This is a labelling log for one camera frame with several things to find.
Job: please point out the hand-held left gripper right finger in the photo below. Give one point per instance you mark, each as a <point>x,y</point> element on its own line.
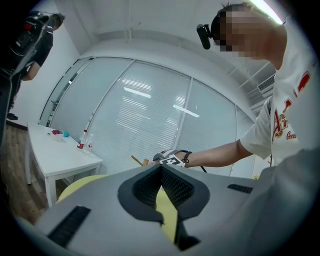
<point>220,200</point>

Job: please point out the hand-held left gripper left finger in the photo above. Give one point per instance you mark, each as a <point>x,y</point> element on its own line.
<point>105,220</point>

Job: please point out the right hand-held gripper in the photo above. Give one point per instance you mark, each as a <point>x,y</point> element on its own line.
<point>172,160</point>

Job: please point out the person's right forearm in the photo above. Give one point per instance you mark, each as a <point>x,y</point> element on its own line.
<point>215,157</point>

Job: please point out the yellow round tablecloth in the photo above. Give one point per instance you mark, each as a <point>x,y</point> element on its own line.
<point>82,181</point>

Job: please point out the clear plastic bottle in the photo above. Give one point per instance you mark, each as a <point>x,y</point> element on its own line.
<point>87,150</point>

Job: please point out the red label plastic bottle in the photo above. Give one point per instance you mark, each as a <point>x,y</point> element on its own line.
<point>81,145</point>

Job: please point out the white rectangular table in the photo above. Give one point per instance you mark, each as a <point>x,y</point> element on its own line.
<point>57,155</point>

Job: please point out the small teal object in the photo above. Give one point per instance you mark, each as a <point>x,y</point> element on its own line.
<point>66,134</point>

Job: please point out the white bowl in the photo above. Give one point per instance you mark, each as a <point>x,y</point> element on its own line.
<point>58,137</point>

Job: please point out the ceiling air vent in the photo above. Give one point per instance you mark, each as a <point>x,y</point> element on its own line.
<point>266,85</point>

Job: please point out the person's white printed T-shirt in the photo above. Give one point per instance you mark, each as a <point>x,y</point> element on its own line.
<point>287,100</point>

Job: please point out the person's head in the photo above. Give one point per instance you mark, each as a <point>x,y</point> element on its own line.
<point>250,32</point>

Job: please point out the long ceiling light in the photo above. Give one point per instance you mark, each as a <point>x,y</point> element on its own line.
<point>267,10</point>

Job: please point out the black head camera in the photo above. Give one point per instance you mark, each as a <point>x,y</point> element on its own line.
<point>206,37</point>

